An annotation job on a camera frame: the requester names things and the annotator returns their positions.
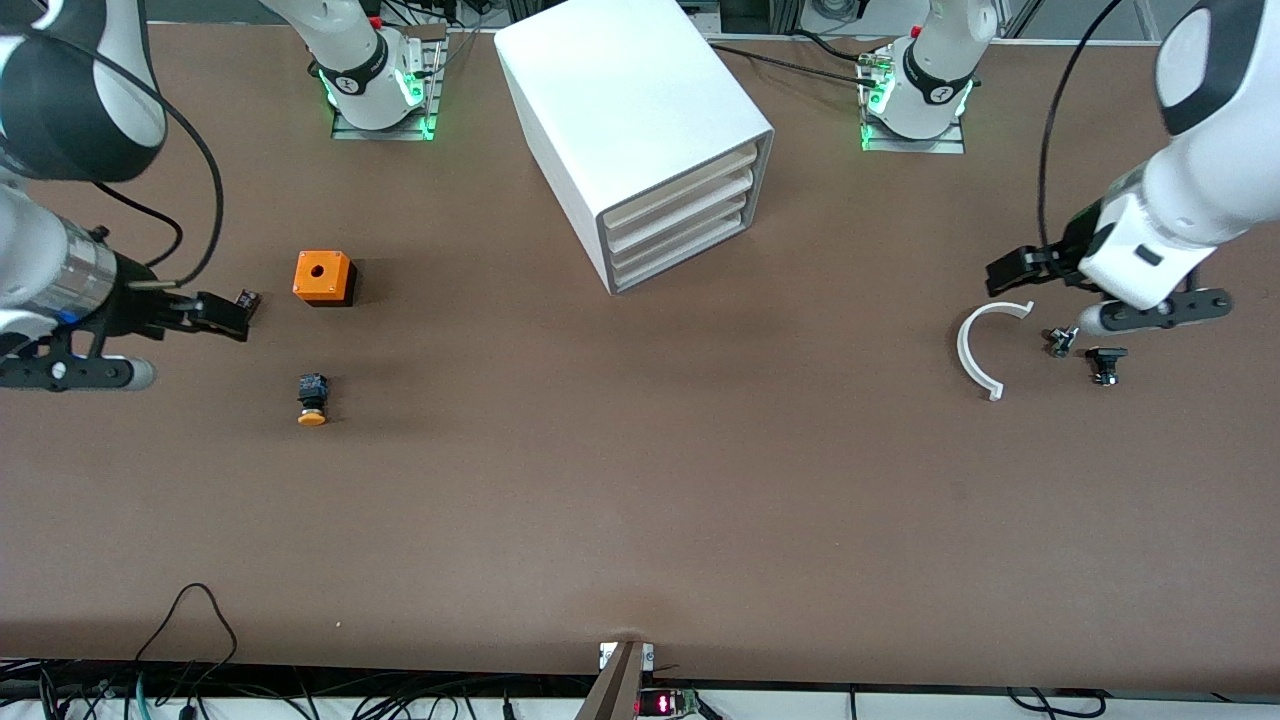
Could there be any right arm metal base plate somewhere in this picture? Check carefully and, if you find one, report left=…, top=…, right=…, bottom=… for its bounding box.
left=331, top=25, right=447, bottom=142

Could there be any black cable to arm base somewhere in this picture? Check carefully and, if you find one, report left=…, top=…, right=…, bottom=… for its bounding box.
left=708, top=42, right=886, bottom=91

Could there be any circuit board with red light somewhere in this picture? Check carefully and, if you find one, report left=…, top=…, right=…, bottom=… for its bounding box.
left=635, top=688, right=703, bottom=718

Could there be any white plain drawer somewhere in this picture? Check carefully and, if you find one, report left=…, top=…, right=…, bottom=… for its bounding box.
left=613, top=211, right=751, bottom=292
left=609, top=169, right=754, bottom=257
left=611, top=192, right=752, bottom=274

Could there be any white curved plastic arc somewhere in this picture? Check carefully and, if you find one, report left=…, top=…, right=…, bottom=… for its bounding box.
left=956, top=300, right=1036, bottom=402

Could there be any black looped cable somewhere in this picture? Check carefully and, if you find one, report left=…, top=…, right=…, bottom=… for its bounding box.
left=133, top=583, right=239, bottom=669

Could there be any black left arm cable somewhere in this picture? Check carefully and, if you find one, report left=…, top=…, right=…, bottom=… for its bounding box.
left=1038, top=0, right=1129, bottom=263

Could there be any orange push button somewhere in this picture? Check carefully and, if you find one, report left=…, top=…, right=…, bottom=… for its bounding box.
left=296, top=373, right=330, bottom=428

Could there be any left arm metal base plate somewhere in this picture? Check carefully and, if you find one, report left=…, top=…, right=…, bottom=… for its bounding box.
left=859, top=58, right=967, bottom=155

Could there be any black cable below table edge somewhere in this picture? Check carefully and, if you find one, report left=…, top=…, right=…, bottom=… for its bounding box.
left=1003, top=687, right=1109, bottom=718

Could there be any white drawer cabinet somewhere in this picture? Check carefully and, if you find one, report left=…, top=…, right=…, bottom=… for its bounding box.
left=494, top=0, right=777, bottom=297

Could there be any white drawer with button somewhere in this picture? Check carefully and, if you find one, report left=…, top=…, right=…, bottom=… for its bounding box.
left=606, top=141, right=766, bottom=237

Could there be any grey camera mounting post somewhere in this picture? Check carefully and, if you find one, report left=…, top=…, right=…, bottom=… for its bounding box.
left=574, top=640, right=657, bottom=720

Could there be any orange box with hole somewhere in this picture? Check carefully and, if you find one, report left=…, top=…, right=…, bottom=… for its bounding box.
left=292, top=250, right=358, bottom=308

